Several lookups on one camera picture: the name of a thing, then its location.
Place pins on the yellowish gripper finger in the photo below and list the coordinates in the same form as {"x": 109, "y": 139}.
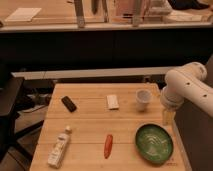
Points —
{"x": 168, "y": 116}

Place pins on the black eraser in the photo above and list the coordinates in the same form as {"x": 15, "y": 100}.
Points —
{"x": 69, "y": 104}

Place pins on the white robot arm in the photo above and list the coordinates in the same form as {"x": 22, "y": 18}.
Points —
{"x": 186, "y": 82}

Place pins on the white sponge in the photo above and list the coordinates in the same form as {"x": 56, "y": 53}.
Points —
{"x": 112, "y": 102}

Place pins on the green plate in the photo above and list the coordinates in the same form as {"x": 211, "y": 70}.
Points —
{"x": 154, "y": 144}

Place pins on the white paper cup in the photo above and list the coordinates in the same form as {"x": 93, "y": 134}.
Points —
{"x": 143, "y": 99}

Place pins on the red carrot-shaped object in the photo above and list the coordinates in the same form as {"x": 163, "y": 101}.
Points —
{"x": 108, "y": 146}

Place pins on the white tube bottle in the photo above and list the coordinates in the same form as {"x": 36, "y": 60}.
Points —
{"x": 57, "y": 153}

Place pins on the black chair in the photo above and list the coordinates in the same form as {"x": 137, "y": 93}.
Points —
{"x": 9, "y": 96}

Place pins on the white paper sheet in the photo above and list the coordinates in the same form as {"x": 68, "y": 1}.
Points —
{"x": 23, "y": 15}

